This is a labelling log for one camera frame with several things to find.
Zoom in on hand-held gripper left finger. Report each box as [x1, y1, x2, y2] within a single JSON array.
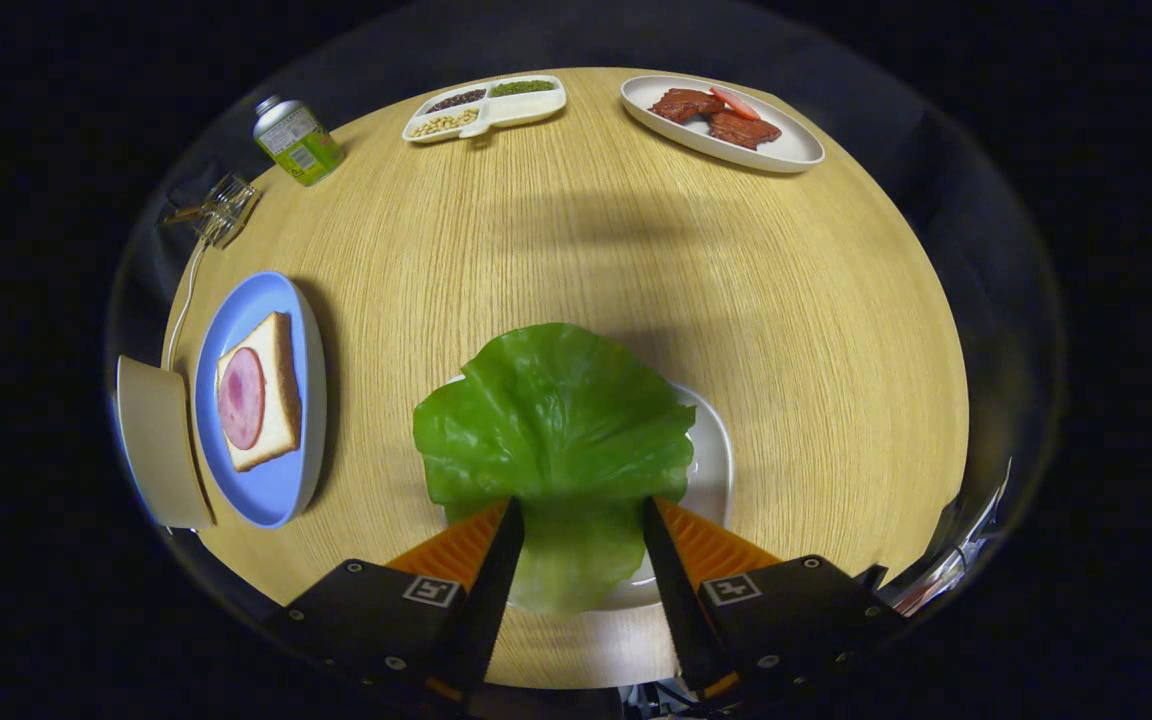
[[261, 497, 525, 713]]

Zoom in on metal wire basket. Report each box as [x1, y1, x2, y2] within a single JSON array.
[[161, 172, 262, 251]]

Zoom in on cream toaster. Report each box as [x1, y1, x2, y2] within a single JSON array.
[[114, 355, 216, 531]]

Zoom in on pile of yellow soybeans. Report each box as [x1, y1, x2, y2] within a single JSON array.
[[410, 108, 480, 139]]

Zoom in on blue plate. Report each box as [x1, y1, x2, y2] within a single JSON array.
[[194, 270, 328, 529]]

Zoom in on pink ham slice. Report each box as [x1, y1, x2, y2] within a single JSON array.
[[218, 347, 266, 451]]

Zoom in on white oval plate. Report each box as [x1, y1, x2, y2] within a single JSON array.
[[620, 75, 826, 174]]

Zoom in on white divided dish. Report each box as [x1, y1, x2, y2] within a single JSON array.
[[402, 74, 568, 145]]

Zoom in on pile of dark red beans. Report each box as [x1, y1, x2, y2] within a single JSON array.
[[424, 88, 488, 114]]

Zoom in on brown meat piece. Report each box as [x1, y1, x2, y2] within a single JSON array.
[[649, 88, 725, 124], [706, 109, 783, 151]]

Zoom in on red sausage slice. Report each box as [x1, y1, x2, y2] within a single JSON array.
[[711, 86, 763, 121]]

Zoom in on silver green drink bottle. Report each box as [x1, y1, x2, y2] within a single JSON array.
[[253, 95, 346, 188]]

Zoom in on white power cable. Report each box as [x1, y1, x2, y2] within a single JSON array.
[[164, 240, 209, 373]]

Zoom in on white round plate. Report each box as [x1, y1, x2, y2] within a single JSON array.
[[441, 375, 735, 613]]

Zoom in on green lettuce leaf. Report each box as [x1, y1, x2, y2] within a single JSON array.
[[412, 322, 697, 615]]

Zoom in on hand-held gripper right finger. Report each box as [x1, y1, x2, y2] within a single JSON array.
[[642, 495, 905, 703]]

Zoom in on bread slice with ham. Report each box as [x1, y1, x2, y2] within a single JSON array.
[[216, 311, 303, 473]]

